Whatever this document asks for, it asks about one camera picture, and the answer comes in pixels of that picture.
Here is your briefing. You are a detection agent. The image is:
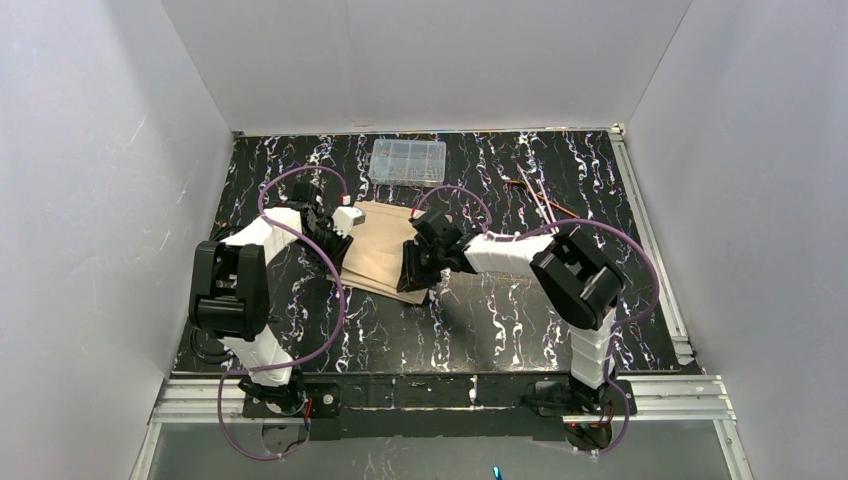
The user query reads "clear plastic screw box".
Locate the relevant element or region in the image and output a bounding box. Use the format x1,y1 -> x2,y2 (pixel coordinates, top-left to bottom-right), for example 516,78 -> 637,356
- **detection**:
369,139 -> 447,187

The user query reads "aluminium frame rail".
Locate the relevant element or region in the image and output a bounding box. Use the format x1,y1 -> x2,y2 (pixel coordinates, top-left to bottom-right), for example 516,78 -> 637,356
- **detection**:
150,375 -> 736,424

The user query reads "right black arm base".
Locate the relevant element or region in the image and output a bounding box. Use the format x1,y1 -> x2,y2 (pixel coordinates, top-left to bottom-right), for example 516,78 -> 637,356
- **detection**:
517,377 -> 638,422

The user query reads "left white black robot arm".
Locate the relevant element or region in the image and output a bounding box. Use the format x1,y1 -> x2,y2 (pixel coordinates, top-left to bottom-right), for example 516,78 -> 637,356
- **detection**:
188,183 -> 366,387

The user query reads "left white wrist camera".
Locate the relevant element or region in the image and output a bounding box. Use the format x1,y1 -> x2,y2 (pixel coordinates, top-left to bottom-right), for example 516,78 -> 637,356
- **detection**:
331,206 -> 366,238

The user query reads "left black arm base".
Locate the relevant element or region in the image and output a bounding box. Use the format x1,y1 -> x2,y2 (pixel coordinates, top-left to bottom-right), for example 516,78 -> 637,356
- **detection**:
241,383 -> 341,419

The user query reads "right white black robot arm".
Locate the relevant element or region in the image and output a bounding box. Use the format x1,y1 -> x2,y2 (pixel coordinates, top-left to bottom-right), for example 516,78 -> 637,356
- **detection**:
396,211 -> 624,390

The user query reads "beige cloth napkin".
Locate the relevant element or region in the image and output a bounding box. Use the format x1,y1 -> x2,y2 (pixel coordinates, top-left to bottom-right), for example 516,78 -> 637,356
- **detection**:
340,201 -> 428,305

